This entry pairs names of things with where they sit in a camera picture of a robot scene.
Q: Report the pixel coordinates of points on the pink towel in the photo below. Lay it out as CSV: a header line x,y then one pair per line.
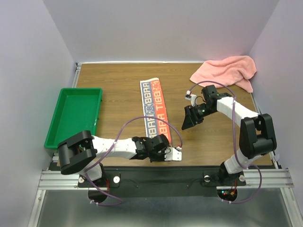
x,y
235,70

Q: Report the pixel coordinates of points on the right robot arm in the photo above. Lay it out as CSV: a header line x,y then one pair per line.
x,y
257,134

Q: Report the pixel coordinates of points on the green plastic tray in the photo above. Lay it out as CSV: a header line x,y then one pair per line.
x,y
76,110

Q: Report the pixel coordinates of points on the aluminium frame rail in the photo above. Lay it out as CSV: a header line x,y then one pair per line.
x,y
60,202

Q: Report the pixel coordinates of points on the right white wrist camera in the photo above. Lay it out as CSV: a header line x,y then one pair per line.
x,y
191,97

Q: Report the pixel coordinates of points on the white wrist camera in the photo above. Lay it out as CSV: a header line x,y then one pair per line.
x,y
173,154
191,97

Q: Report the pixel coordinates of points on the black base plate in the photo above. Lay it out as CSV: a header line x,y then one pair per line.
x,y
163,181

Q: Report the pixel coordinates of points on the rabbit print towel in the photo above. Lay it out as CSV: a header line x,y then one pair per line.
x,y
154,108

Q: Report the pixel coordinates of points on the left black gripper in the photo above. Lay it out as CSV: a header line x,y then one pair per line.
x,y
161,158

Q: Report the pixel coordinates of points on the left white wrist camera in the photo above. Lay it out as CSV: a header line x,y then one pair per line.
x,y
173,154

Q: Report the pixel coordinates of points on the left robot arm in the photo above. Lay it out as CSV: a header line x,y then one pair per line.
x,y
77,153

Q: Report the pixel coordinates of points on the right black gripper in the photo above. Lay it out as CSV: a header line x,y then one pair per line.
x,y
191,117

